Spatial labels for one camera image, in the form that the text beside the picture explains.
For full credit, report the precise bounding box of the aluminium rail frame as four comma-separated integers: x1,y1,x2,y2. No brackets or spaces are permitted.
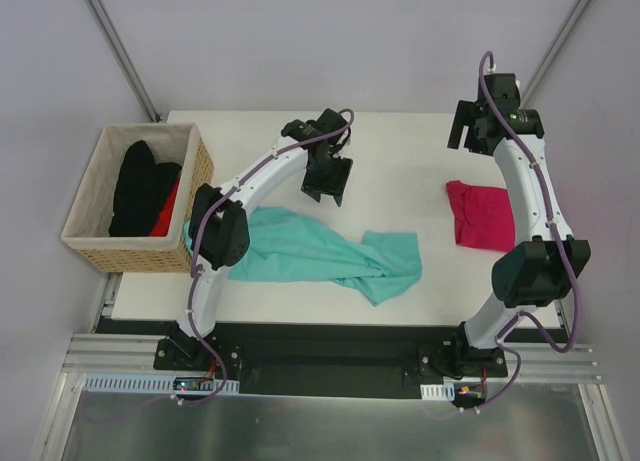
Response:
62,275,601,382

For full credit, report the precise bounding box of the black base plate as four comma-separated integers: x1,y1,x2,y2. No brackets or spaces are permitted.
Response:
153,322,507,399

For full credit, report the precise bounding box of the folded pink t shirt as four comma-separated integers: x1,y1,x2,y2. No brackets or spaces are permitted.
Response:
445,180,516,253

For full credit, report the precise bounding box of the left slotted cable duct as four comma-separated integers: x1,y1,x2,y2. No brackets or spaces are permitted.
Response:
84,374,240,396

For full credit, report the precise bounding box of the right slotted cable duct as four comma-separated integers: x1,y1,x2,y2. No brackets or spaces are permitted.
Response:
420,382,455,402

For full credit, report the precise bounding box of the teal t shirt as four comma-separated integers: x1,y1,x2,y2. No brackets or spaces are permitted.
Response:
181,205,424,308

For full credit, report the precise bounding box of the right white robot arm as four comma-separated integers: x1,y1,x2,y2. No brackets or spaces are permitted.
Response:
443,73,591,379

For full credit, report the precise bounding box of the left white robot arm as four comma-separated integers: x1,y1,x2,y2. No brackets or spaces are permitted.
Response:
168,108,355,370

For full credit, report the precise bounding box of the wicker laundry basket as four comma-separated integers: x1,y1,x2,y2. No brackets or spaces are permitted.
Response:
61,123,214,273

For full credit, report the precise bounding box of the black t shirt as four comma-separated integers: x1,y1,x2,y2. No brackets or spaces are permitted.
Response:
108,140,182,237

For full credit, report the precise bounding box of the slotted cable duct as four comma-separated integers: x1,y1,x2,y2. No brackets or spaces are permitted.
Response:
420,382,455,402
84,374,240,396

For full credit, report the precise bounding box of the red t shirt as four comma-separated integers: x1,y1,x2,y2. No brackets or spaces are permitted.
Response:
149,175,181,237

